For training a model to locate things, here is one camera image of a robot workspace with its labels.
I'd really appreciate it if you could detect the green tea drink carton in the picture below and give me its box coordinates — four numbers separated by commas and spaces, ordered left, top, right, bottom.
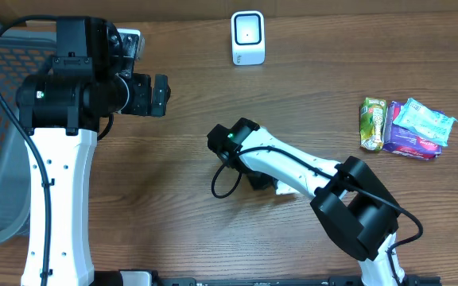
359, 98, 386, 152

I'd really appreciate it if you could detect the purple snack box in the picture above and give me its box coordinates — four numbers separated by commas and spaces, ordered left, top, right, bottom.
382, 101, 442, 160

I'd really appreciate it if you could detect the teal tissue packet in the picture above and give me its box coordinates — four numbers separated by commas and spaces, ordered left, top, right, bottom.
393, 98, 457, 147

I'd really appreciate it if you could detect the white tube with gold cap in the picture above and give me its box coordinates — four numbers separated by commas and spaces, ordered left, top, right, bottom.
274, 180, 298, 195

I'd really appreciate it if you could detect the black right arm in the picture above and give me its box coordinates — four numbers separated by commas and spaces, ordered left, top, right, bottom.
207, 118, 406, 285

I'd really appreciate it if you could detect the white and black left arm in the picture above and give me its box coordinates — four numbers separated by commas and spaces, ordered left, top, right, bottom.
17, 17, 170, 285

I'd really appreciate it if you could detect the brown cardboard back panel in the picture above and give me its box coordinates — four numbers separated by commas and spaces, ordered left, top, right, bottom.
0, 0, 458, 23

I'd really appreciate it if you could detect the grey plastic mesh basket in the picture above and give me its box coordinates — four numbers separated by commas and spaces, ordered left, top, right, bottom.
0, 30, 56, 244

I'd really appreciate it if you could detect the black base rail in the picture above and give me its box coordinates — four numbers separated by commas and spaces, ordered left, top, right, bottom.
149, 276, 443, 286

